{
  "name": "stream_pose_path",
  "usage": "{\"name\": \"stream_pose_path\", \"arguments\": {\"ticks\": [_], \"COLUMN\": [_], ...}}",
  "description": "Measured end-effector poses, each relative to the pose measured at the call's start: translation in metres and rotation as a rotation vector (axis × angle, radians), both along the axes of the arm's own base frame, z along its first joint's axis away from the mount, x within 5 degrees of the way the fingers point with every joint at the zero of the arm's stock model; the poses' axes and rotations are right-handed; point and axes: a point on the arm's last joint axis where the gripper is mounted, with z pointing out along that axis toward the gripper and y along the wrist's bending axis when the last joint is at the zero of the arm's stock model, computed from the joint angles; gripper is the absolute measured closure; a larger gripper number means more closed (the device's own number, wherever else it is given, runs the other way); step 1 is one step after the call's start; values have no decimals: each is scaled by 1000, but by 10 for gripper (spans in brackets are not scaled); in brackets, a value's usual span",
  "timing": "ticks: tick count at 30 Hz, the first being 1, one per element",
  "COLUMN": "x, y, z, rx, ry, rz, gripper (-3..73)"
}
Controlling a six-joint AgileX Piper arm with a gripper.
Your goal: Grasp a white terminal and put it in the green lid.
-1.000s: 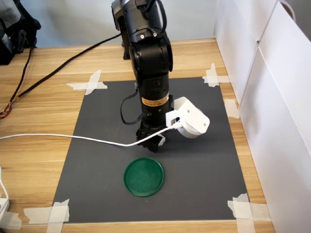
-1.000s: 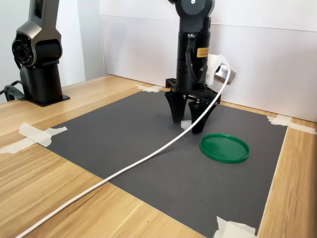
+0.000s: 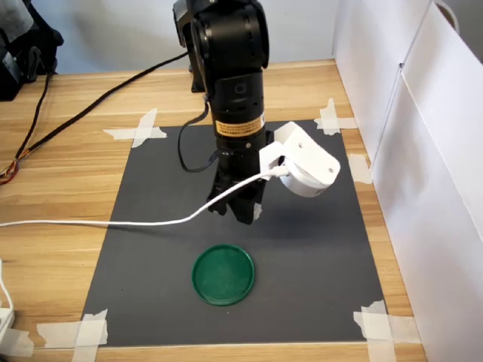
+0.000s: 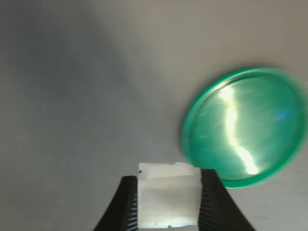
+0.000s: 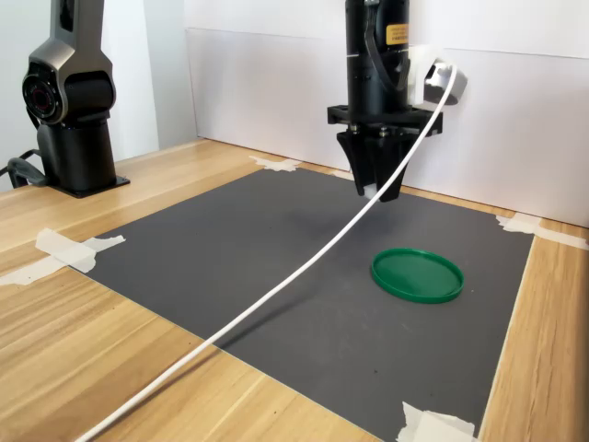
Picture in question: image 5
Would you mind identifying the round green lid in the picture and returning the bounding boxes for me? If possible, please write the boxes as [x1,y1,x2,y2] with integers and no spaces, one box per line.
[370,247,466,305]

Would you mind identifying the black braided cable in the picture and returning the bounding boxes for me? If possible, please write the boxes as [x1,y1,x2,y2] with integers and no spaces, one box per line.
[0,149,47,189]

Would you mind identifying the white camera cable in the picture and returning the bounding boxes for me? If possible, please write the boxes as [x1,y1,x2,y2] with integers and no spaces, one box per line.
[75,64,459,442]

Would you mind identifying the dark grey mat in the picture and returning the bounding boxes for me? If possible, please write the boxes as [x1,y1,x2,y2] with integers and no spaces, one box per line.
[82,166,537,442]

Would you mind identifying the white gripper camera box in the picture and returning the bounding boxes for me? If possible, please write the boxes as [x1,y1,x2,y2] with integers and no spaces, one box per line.
[408,44,469,108]

